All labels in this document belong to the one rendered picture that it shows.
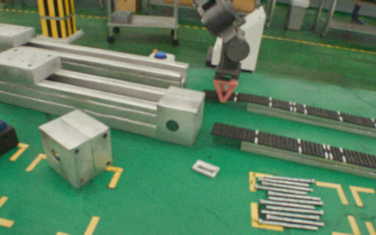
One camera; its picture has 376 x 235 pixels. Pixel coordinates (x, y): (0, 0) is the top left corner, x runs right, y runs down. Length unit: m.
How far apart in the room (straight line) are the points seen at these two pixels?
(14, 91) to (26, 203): 0.37
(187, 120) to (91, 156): 0.22
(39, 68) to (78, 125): 0.26
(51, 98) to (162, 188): 0.38
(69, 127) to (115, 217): 0.19
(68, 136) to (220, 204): 0.30
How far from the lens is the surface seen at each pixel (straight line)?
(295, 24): 5.71
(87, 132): 0.54
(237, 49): 0.68
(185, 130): 0.62
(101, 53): 0.95
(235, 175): 0.60
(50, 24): 4.03
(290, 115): 0.84
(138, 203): 0.53
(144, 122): 0.66
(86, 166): 0.55
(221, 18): 0.73
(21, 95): 0.85
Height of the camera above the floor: 1.18
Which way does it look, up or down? 32 degrees down
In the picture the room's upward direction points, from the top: 5 degrees clockwise
